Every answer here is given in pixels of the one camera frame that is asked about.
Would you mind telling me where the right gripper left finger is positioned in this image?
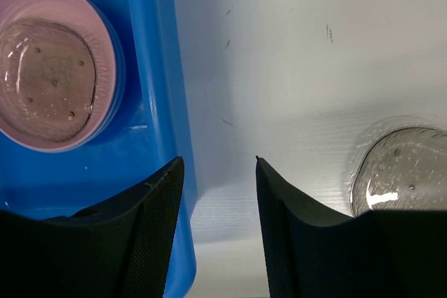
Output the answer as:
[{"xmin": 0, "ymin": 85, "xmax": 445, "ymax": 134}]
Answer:
[{"xmin": 1, "ymin": 157, "xmax": 184, "ymax": 297}]

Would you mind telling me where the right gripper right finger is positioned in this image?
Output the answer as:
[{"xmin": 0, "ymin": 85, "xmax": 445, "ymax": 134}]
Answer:
[{"xmin": 256, "ymin": 158, "xmax": 446, "ymax": 297}]

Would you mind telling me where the blue plastic bin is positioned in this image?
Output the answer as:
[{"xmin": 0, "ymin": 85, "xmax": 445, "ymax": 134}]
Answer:
[{"xmin": 1, "ymin": 0, "xmax": 197, "ymax": 297}]

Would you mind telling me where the grey textured glass plate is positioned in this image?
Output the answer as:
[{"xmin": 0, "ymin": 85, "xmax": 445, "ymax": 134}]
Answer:
[{"xmin": 1, "ymin": 18, "xmax": 96, "ymax": 142}]

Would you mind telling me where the pink round plate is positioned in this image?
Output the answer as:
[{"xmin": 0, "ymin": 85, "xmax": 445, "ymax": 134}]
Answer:
[{"xmin": 1, "ymin": 0, "xmax": 116, "ymax": 153}]

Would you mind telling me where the grey glass plate right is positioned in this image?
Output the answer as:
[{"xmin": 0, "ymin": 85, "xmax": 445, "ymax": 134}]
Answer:
[{"xmin": 345, "ymin": 115, "xmax": 446, "ymax": 216}]

